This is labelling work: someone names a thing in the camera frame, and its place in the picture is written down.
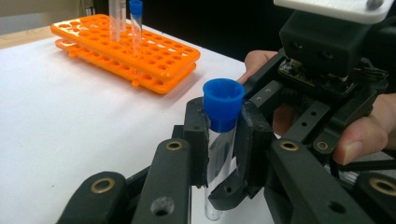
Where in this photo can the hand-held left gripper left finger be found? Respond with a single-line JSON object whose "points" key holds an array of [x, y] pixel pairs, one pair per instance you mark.
{"points": [[197, 140]]}

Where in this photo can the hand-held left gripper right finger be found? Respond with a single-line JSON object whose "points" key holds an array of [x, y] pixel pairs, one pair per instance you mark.
{"points": [[252, 146]]}

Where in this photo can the blue cap test tube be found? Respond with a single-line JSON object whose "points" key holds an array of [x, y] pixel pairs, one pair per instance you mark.
{"points": [[222, 102], [136, 7]]}

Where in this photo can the orange test tube rack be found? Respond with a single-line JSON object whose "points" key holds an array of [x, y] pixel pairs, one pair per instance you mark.
{"points": [[186, 63]]}

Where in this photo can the clear test tube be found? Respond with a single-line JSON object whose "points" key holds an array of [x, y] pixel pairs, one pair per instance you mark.
{"points": [[123, 15]]}

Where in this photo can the orange cap test tube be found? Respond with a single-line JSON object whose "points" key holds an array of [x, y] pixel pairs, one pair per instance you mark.
{"points": [[114, 18]]}

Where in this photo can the black curtain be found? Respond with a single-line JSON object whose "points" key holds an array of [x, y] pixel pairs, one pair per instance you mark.
{"points": [[202, 25]]}

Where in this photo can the white table sheet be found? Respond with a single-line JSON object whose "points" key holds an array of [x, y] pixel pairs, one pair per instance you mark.
{"points": [[62, 124]]}

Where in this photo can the beige wooden counter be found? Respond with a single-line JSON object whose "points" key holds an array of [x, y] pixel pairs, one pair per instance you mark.
{"points": [[31, 6]]}

